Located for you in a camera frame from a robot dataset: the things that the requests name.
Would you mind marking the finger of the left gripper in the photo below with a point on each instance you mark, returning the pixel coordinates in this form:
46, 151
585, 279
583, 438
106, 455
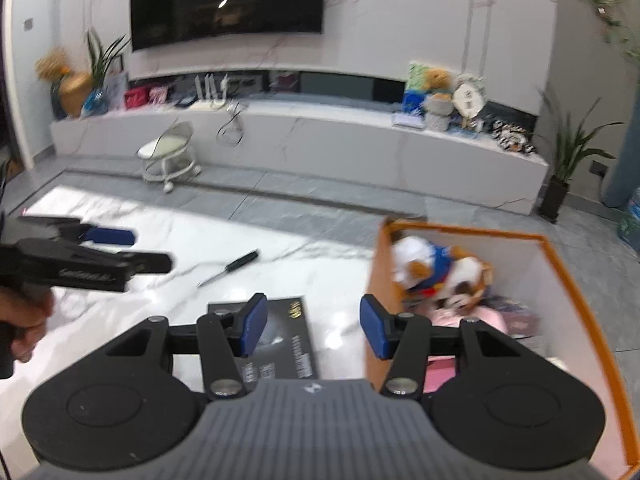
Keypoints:
51, 228
108, 236

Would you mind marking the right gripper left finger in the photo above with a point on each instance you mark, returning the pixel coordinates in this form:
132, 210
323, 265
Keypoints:
224, 337

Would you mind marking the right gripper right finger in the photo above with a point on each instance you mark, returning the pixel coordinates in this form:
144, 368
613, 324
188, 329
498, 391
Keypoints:
399, 348

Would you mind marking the brown sailor plush dog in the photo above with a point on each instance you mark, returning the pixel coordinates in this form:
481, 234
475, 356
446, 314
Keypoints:
445, 277

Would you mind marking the dark photo card box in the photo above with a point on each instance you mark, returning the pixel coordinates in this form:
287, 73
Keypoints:
521, 321

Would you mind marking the person's left hand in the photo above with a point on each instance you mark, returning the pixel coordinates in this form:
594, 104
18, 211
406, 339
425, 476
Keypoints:
27, 319

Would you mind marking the black charger box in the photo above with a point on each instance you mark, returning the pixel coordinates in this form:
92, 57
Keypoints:
284, 351

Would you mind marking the orange storage box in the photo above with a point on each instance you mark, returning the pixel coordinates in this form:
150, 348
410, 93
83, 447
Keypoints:
534, 299

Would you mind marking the small white stool chair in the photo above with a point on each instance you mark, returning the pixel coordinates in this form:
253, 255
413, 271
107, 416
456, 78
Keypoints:
169, 157

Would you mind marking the blue glass vase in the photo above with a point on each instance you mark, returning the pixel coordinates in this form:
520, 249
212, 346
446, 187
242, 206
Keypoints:
96, 104

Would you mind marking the golden vase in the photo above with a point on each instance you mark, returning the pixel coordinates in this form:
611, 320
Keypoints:
74, 89

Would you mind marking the red gift box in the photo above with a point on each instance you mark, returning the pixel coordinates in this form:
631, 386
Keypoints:
137, 97

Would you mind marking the white wifi router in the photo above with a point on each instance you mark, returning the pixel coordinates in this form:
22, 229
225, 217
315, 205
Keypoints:
211, 92

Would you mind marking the potted plant left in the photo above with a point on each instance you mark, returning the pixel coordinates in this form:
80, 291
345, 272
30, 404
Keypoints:
101, 58

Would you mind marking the white marble tv console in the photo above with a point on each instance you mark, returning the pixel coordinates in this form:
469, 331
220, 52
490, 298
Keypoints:
324, 141

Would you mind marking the black white patterned items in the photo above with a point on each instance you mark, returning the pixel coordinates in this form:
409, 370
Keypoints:
512, 138

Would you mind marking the blue water bottle jug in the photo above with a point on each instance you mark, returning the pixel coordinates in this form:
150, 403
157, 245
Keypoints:
629, 228

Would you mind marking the potted green plant right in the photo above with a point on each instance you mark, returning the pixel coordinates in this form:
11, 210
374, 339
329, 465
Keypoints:
571, 145

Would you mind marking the round white paper fan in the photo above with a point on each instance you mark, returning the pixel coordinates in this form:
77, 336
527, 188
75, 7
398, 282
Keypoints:
469, 98

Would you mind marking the small brown teddy bear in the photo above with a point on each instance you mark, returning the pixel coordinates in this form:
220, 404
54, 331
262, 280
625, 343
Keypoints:
438, 81

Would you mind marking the hanging ivy plant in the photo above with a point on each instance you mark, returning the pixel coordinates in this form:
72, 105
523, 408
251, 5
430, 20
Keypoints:
616, 29

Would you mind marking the black handle screwdriver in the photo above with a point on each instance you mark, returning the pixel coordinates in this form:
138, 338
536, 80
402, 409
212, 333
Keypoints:
232, 267

